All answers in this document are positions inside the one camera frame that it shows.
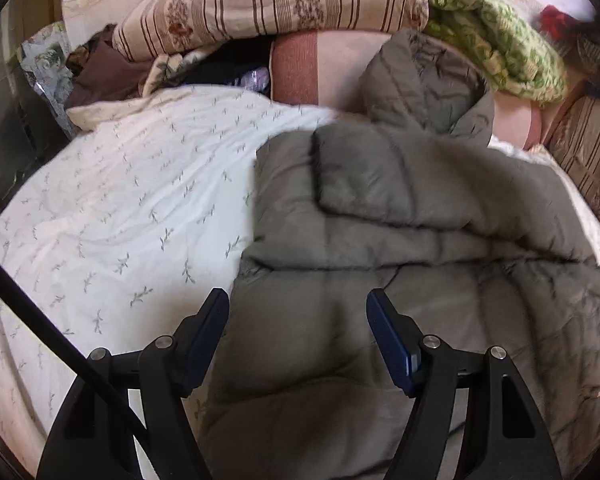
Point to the white leaf print bedsheet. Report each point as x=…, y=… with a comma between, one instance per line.
x=130, y=200

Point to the red cloth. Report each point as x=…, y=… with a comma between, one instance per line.
x=555, y=17

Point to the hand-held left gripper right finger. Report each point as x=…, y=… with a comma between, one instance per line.
x=390, y=340

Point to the brown cloth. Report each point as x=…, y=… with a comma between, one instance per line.
x=105, y=75

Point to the striped floral beige pillow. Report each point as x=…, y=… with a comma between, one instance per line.
x=280, y=0

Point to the dark patterned glass door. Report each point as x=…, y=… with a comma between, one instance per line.
x=0, y=110

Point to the clear plastic wrapper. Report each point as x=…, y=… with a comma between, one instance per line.
x=252, y=80

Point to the printed plastic bag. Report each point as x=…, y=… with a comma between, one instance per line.
x=45, y=60

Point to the green patterned blanket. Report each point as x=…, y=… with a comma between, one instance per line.
x=495, y=45

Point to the dark cloth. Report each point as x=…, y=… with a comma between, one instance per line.
x=220, y=67

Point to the grey quilted puffer jacket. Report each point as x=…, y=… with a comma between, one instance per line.
x=380, y=210

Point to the pink mattress cover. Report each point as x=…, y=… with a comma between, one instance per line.
x=340, y=70

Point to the grey checkered cloth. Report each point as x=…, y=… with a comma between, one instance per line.
x=597, y=50

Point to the cream floral cloth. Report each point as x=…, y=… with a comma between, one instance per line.
x=167, y=72

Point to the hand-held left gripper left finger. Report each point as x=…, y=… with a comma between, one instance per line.
x=210, y=330

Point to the striped floral sofa cushion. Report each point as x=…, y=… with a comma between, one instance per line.
x=590, y=140

